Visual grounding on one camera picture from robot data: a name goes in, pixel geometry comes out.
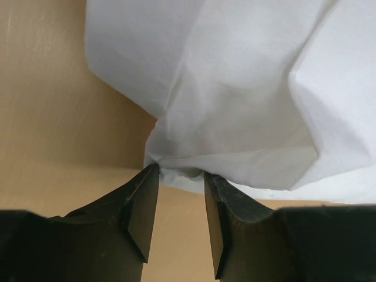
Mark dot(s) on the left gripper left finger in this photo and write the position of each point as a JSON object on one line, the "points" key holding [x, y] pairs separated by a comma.
{"points": [[106, 240]]}

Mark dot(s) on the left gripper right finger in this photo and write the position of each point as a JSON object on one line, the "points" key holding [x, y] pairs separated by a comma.
{"points": [[252, 242]]}

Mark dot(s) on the white long sleeve shirt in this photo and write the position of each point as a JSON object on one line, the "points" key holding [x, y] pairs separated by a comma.
{"points": [[276, 97]]}

